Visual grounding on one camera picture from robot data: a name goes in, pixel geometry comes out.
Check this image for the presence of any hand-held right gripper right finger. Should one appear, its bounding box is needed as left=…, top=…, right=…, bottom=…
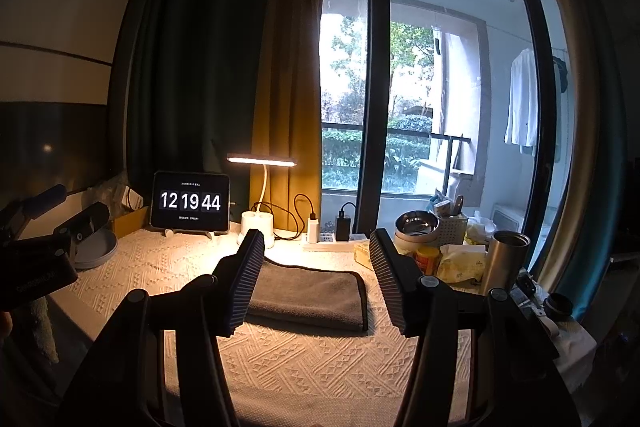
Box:
left=368, top=228, right=583, bottom=427

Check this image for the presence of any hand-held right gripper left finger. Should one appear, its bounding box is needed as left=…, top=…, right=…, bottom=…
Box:
left=56, top=228, right=266, bottom=427

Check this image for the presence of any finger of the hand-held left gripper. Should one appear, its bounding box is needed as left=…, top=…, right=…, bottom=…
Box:
left=14, top=184, right=69, bottom=220
left=53, top=201, right=111, bottom=258

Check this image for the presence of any grey towel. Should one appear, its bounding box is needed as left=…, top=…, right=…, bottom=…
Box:
left=246, top=257, right=369, bottom=333

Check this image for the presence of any grey round dish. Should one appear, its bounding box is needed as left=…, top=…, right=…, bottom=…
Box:
left=74, top=229, right=119, bottom=270

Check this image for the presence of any yellow lidded jar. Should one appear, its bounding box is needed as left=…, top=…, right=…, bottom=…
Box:
left=416, top=246, right=442, bottom=277

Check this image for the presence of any cardboard box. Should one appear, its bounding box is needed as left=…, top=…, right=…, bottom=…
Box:
left=112, top=205, right=152, bottom=240

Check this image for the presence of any stainless steel bowl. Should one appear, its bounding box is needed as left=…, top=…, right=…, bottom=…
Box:
left=394, top=210, right=440, bottom=239

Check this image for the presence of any white power strip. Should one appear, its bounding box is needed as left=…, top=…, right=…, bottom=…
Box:
left=302, top=233, right=369, bottom=253

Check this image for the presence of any black charger plug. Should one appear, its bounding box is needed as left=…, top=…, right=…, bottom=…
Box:
left=335, top=209, right=352, bottom=242

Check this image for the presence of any white tablet stand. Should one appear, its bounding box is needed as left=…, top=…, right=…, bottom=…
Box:
left=163, top=228, right=219, bottom=240

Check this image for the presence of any white desk lamp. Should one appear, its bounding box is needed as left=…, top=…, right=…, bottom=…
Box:
left=226, top=152, right=298, bottom=250

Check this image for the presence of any yellow tissue pack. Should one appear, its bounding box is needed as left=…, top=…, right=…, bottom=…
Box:
left=437, top=244, right=488, bottom=284

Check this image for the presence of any white storage basket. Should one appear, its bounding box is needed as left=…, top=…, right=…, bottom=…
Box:
left=434, top=213, right=469, bottom=252

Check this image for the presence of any tablet clock display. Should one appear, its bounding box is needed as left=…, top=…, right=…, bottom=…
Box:
left=150, top=171, right=232, bottom=231

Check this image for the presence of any white textured tablecloth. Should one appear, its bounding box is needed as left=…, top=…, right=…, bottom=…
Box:
left=69, top=227, right=598, bottom=427

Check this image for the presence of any steel thermos cup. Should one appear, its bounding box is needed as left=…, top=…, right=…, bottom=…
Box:
left=480, top=230, right=531, bottom=297

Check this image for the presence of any mustard yellow curtain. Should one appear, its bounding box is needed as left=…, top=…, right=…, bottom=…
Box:
left=248, top=0, right=328, bottom=235

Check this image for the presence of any dark green curtain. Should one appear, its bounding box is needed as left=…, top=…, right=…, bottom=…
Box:
left=112, top=0, right=281, bottom=228

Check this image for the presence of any hanging white shirt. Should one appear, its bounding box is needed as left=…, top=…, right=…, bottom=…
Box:
left=504, top=48, right=539, bottom=152

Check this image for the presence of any teal curtain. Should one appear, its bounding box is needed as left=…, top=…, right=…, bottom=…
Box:
left=570, top=72, right=628, bottom=323

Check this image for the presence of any black charging cable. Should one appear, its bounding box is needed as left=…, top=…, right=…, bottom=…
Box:
left=250, top=193, right=317, bottom=240

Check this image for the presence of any black camera lens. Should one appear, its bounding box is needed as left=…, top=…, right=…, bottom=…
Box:
left=542, top=293, right=574, bottom=322

